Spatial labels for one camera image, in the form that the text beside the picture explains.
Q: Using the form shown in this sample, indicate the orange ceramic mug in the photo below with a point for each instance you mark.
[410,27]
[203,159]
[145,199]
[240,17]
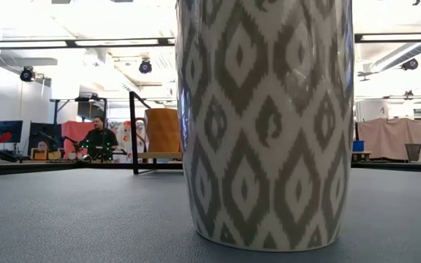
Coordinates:
[163,129]

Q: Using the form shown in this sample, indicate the grey diamond mug red rim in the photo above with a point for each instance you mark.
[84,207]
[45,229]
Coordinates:
[265,128]

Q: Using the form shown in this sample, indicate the floral white cloth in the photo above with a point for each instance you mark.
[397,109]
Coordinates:
[124,140]

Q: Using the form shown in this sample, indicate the black round ceiling lamp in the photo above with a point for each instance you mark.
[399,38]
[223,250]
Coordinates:
[145,66]
[410,64]
[26,74]

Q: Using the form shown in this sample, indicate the background robot green lights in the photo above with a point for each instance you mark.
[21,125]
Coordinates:
[97,153]

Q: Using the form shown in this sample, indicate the red hanging cloth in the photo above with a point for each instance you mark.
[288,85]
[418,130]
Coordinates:
[75,135]

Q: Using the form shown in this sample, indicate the blue plastic bin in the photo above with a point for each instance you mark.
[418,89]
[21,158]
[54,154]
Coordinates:
[358,146]

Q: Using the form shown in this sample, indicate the wooden background table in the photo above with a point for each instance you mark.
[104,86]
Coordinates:
[361,155]

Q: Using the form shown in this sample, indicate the dark background monitor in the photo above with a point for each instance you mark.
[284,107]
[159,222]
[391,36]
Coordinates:
[7,130]
[44,132]

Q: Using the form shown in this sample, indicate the long ceiling light bar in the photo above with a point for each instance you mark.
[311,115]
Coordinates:
[68,43]

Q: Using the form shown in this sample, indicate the beige hanging cloth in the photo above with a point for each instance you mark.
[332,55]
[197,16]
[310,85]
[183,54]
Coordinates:
[389,139]

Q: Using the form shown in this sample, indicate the grey office chair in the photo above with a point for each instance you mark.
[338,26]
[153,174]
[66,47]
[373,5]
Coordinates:
[412,152]

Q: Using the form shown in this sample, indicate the wooden shelf black metal frame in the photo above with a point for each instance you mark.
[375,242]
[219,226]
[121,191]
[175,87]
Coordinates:
[133,146]

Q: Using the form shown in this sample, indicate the silver ceiling duct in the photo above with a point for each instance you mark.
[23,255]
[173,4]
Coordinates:
[404,55]

